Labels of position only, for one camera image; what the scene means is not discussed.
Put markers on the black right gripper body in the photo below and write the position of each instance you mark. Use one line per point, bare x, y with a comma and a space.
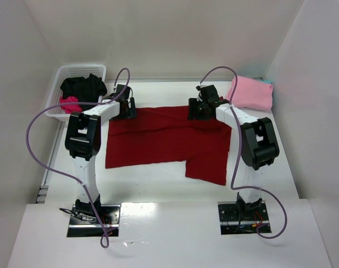
196, 110

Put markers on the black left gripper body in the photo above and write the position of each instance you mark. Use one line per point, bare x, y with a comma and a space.
130, 109

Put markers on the dark red t shirt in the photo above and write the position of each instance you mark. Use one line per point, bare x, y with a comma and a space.
164, 134

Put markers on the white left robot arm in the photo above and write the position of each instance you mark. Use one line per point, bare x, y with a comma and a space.
83, 141

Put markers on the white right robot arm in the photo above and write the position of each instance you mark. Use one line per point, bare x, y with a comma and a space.
257, 144

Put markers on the black t shirt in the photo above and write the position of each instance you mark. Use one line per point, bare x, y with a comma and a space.
80, 89

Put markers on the folded pink t shirt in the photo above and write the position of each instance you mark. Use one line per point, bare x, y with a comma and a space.
251, 93

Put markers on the magenta t shirt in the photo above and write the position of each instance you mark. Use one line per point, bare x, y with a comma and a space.
69, 104

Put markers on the folded teal t shirt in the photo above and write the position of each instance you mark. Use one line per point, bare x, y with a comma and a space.
267, 81

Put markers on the white plastic basket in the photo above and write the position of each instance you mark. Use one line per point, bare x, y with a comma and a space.
69, 71

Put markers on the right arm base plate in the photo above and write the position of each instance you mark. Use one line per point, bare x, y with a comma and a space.
232, 222

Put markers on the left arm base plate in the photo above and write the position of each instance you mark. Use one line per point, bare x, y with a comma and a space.
87, 225

